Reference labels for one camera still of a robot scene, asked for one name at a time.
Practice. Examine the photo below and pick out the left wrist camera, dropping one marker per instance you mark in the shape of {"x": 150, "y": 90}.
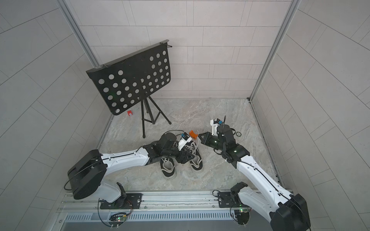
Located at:
{"x": 184, "y": 139}

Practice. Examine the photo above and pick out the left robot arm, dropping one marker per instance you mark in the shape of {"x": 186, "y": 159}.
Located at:
{"x": 87, "y": 176}

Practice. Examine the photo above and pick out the aluminium rail frame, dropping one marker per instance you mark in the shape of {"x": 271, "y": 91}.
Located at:
{"x": 173, "y": 201}

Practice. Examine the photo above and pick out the right green circuit board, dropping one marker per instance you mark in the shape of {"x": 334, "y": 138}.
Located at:
{"x": 241, "y": 217}

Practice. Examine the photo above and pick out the orange plastic clip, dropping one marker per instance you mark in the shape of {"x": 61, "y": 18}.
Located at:
{"x": 193, "y": 135}

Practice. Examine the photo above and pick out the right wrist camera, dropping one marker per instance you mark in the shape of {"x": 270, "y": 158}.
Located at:
{"x": 214, "y": 124}

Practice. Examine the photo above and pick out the black perforated music stand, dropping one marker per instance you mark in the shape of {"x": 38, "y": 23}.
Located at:
{"x": 132, "y": 79}

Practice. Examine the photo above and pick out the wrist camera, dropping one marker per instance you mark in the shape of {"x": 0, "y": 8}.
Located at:
{"x": 214, "y": 124}
{"x": 184, "y": 139}

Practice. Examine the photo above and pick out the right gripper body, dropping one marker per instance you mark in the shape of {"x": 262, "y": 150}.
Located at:
{"x": 215, "y": 141}

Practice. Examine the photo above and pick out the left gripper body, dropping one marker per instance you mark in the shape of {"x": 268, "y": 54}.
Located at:
{"x": 173, "y": 152}

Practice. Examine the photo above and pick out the left green circuit board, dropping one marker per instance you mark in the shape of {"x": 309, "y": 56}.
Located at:
{"x": 118, "y": 217}

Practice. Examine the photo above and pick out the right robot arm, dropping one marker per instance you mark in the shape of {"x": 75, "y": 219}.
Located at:
{"x": 283, "y": 210}

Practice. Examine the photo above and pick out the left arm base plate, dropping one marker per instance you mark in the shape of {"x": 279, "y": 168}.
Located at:
{"x": 129, "y": 201}

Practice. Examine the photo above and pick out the black canvas sneaker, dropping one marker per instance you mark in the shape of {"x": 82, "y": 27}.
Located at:
{"x": 196, "y": 163}
{"x": 168, "y": 168}

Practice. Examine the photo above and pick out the green circuit board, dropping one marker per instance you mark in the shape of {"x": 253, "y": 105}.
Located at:
{"x": 118, "y": 217}
{"x": 241, "y": 217}

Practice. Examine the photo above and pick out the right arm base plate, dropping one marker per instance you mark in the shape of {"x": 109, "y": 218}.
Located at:
{"x": 226, "y": 200}

